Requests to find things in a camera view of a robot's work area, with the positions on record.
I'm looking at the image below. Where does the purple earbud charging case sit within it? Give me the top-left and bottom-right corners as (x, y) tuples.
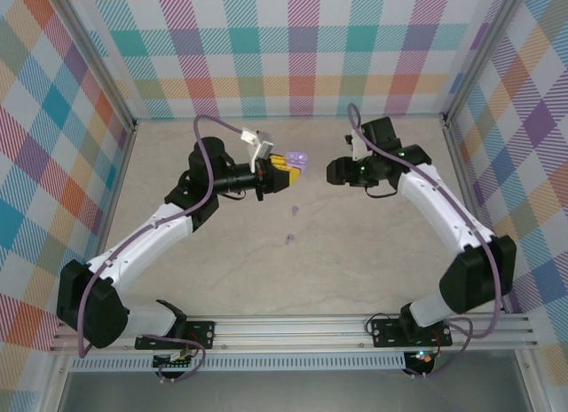
(286, 151), (310, 176)

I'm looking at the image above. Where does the black right circuit board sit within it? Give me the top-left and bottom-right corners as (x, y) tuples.
(406, 349), (436, 367)

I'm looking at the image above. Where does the black circuit board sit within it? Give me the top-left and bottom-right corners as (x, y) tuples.
(406, 349), (436, 367)
(153, 352), (196, 371)

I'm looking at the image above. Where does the black left circuit board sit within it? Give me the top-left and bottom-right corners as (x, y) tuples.
(153, 352), (196, 371)

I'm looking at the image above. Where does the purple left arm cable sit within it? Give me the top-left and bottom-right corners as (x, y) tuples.
(77, 114), (208, 384)

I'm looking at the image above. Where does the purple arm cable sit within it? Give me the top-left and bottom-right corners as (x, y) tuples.
(347, 102), (505, 381)
(77, 114), (208, 384)

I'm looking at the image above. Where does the aluminium right side rail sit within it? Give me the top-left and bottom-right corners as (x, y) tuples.
(441, 114), (498, 244)

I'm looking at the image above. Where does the aluminium left side rail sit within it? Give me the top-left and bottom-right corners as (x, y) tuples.
(90, 121), (139, 265)

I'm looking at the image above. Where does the aluminium right upright post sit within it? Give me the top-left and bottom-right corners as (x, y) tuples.
(441, 0), (532, 129)

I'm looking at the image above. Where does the aluminium upright post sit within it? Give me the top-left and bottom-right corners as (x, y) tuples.
(441, 0), (532, 129)
(46, 0), (138, 136)

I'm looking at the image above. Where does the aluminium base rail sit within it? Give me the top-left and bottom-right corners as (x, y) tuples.
(48, 316), (540, 353)

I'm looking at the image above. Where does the aluminium left upright post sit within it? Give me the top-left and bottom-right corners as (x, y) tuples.
(46, 0), (138, 136)

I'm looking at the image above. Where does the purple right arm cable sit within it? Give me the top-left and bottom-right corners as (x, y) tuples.
(347, 102), (505, 381)

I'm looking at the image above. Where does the white slotted cable duct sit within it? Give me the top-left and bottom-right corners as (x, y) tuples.
(70, 352), (407, 372)

